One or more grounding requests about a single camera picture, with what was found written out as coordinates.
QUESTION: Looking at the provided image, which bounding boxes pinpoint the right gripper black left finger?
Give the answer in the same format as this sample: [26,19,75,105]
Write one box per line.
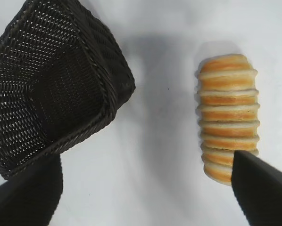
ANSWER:
[0,154,64,226]

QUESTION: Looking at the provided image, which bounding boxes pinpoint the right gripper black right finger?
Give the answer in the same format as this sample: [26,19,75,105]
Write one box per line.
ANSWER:
[230,150,282,226]

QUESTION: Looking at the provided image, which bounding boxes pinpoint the long striped bread loaf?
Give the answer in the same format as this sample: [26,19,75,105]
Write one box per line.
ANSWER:
[197,54,260,186]

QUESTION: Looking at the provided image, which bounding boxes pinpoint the dark brown woven wicker basket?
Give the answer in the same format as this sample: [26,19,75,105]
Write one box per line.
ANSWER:
[0,0,136,181]

